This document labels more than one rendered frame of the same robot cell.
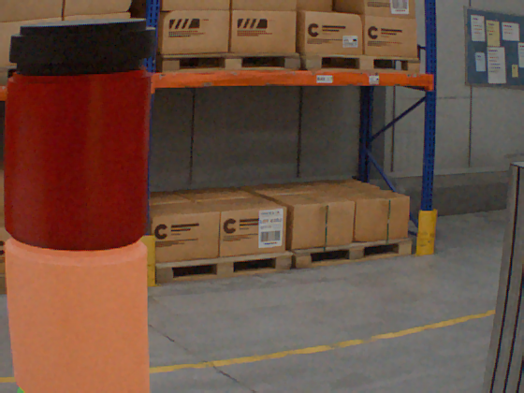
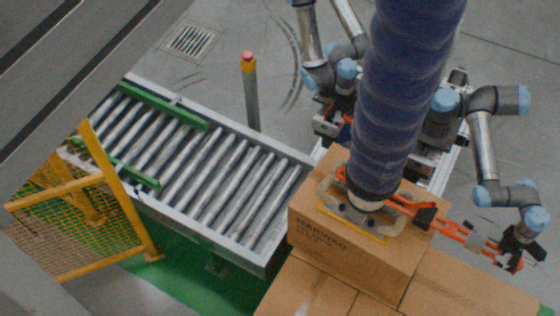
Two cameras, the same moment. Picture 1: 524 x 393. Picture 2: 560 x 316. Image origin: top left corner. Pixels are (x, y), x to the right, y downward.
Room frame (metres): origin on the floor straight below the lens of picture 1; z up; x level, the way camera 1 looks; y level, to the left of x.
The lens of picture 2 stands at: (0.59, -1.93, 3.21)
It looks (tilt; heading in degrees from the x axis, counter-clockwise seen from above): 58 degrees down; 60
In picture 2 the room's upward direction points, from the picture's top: 2 degrees counter-clockwise
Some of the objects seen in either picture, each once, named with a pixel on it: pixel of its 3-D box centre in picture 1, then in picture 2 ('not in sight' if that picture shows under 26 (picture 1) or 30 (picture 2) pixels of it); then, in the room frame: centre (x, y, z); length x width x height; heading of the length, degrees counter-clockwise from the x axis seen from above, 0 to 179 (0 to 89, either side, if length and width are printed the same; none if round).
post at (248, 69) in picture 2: not in sight; (253, 114); (1.48, -0.10, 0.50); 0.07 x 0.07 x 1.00; 28
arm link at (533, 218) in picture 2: not in sight; (533, 221); (1.73, -1.69, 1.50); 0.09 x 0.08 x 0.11; 57
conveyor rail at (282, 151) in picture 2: not in sight; (158, 97); (1.05, 0.34, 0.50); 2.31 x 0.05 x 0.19; 118
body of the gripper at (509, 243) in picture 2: not in sight; (515, 240); (1.73, -1.68, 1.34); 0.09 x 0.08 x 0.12; 116
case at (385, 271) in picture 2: not in sight; (363, 224); (1.47, -1.19, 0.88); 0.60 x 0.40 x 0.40; 115
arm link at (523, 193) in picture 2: not in sight; (522, 196); (1.77, -1.60, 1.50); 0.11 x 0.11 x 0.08; 57
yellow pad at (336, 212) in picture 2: not in sight; (355, 216); (1.38, -1.21, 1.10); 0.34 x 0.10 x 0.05; 116
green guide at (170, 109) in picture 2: not in sight; (104, 72); (0.83, 0.62, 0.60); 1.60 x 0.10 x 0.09; 118
